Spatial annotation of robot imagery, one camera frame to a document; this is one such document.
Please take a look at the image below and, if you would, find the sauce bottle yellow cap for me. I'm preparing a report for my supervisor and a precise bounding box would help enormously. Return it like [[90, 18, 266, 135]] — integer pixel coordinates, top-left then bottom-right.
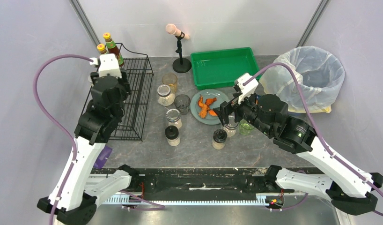
[[96, 44, 109, 55]]

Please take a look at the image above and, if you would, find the black lid spice jar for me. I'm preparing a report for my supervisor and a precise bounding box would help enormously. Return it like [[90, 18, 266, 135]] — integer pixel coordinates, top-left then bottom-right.
[[164, 125, 180, 146]]

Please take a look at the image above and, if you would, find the blue label spice jar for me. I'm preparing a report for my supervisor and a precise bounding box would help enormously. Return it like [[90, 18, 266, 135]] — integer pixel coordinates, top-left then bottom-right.
[[88, 75, 99, 87]]

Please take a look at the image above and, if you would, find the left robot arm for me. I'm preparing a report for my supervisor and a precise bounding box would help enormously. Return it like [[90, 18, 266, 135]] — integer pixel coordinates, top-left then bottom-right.
[[37, 68, 137, 225]]

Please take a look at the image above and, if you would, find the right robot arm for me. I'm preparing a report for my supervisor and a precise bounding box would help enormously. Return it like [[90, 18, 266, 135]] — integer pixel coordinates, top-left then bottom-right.
[[214, 94, 383, 216]]

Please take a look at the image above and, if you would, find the orange fried chicken piece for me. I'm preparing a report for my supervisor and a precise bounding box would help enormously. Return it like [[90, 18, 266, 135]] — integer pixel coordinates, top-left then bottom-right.
[[208, 110, 217, 117]]

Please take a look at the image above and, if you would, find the green glass cup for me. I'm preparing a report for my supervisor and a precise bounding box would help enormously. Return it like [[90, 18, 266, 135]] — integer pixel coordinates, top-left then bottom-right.
[[239, 120, 255, 135]]

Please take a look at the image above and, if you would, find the orange chicken drumstick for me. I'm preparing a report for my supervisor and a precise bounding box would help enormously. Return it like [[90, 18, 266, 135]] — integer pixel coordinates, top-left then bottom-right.
[[205, 97, 217, 106]]

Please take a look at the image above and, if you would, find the orange chicken wing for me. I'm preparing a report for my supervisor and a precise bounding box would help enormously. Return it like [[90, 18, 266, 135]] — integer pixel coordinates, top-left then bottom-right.
[[198, 95, 208, 112]]

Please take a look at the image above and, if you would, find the glass jar near green cup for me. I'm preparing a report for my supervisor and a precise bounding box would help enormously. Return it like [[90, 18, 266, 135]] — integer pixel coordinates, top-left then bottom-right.
[[223, 123, 239, 138]]

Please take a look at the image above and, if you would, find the grey round plate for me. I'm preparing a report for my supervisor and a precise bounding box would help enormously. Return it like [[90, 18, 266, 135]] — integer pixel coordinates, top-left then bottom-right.
[[190, 89, 230, 125]]

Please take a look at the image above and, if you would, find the orange breaded chicken strip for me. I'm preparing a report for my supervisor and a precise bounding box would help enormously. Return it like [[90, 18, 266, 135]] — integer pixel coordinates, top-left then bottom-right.
[[199, 105, 207, 119]]

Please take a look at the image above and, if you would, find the black knob lid jar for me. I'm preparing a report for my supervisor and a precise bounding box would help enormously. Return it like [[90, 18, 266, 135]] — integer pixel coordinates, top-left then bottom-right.
[[212, 129, 228, 150]]

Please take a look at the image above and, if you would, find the green plastic tray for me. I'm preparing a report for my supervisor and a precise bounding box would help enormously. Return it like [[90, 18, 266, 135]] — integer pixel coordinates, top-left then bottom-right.
[[191, 47, 259, 90]]

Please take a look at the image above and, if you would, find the smoky grey glass cup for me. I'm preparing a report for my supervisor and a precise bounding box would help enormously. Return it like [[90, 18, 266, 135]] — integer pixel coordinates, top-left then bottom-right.
[[174, 94, 191, 115]]

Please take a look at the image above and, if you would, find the small glass jar rice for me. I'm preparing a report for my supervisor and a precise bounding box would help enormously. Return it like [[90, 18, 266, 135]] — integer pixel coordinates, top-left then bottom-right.
[[166, 109, 182, 129]]

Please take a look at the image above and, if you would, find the glass jar silver rim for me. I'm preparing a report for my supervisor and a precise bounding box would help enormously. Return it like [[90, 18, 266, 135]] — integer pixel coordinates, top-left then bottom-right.
[[157, 84, 175, 106]]

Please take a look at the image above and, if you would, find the black microphone stand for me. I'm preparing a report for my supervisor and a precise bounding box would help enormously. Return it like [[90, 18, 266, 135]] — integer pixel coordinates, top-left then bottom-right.
[[172, 31, 192, 73]]

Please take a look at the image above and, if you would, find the amber glass cup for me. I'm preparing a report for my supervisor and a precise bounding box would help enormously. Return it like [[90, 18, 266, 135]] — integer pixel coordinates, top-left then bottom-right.
[[162, 73, 178, 93]]

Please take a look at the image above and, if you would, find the purple plastic base cover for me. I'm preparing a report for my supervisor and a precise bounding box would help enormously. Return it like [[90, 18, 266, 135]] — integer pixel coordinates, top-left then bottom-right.
[[93, 146, 112, 169]]

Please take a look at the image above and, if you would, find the trash bin with plastic bag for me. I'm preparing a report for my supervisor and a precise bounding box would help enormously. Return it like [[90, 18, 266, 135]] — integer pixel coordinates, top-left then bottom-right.
[[259, 46, 346, 113]]

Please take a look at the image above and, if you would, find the beige microphone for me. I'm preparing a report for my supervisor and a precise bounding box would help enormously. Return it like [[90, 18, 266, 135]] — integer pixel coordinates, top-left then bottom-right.
[[165, 23, 190, 40]]

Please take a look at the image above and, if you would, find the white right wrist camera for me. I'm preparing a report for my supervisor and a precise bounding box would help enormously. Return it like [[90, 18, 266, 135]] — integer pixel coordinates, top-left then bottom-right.
[[234, 73, 259, 105]]

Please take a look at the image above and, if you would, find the black wire rack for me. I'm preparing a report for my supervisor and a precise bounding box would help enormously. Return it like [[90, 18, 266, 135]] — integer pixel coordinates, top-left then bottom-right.
[[74, 53, 154, 144]]

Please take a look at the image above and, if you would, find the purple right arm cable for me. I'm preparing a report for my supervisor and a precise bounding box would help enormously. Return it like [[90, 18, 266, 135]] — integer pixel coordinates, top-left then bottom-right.
[[245, 62, 383, 218]]

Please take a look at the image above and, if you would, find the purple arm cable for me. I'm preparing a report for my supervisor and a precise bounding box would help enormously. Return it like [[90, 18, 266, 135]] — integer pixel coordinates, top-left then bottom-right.
[[245, 62, 383, 218], [32, 54, 166, 225]]

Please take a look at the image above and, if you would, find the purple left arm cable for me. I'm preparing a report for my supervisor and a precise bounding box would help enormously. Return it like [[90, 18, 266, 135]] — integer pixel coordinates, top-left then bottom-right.
[[32, 54, 166, 225]]

